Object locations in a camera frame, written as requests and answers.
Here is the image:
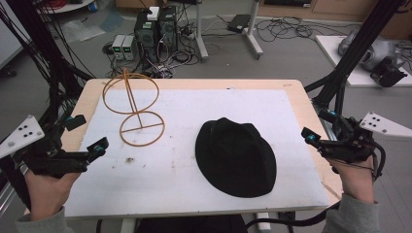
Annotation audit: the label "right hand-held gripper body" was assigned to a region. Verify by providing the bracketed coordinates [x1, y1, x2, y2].
[319, 111, 412, 164]

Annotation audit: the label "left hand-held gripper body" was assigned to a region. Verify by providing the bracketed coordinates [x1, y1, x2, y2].
[0, 115, 90, 180]

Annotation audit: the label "golden wire hat stand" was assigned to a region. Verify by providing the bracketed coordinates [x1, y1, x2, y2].
[102, 67, 166, 148]

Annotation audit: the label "black felt hat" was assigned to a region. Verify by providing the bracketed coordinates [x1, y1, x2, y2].
[194, 116, 278, 199]

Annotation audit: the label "person's right hand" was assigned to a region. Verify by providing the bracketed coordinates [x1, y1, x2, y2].
[329, 159, 376, 204]

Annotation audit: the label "person's left hand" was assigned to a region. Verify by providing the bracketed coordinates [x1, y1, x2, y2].
[24, 170, 83, 221]

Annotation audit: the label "white floor platform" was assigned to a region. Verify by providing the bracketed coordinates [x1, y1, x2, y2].
[314, 34, 412, 88]

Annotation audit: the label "black device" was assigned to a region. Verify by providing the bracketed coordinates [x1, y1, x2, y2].
[369, 56, 409, 88]

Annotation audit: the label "white foam mat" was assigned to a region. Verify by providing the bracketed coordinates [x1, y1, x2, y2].
[63, 88, 331, 218]

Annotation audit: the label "grey rounded machine shell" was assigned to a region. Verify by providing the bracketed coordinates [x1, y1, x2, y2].
[337, 28, 406, 73]

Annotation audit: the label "grey bench power supply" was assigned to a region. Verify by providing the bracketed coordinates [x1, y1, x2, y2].
[111, 34, 126, 61]
[122, 35, 139, 62]

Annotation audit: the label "clear plastic sheet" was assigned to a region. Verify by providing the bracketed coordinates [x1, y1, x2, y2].
[60, 18, 107, 44]

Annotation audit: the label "white table leg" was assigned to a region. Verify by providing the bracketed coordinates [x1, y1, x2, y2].
[255, 212, 272, 233]

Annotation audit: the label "white panel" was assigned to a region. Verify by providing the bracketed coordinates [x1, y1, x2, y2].
[0, 0, 32, 71]

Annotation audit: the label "blue plastic sheet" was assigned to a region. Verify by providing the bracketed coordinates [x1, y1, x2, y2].
[99, 9, 126, 33]

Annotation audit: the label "black computer tower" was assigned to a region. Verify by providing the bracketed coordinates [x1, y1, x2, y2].
[157, 5, 179, 55]
[133, 9, 160, 64]

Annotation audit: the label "white round table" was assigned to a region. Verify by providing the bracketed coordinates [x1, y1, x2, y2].
[36, 0, 95, 15]

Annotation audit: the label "black flat box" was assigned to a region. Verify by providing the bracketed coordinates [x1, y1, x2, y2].
[226, 14, 253, 34]

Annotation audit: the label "white box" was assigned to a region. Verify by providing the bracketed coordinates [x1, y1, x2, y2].
[146, 6, 160, 22]

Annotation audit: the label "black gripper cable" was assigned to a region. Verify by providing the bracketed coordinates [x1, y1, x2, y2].
[371, 141, 388, 183]

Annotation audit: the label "black frame struts with cables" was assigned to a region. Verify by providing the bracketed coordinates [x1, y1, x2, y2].
[0, 0, 95, 132]

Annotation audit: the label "thick black cable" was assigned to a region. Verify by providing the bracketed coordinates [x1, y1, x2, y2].
[245, 200, 342, 230]

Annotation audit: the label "tangle of black floor cables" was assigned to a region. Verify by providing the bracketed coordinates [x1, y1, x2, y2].
[254, 15, 315, 44]

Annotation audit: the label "tangle of cables by computers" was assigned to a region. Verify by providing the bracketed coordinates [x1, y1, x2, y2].
[102, 18, 202, 80]

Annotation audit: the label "white metal stand frame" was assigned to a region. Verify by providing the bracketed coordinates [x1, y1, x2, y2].
[193, 0, 265, 63]

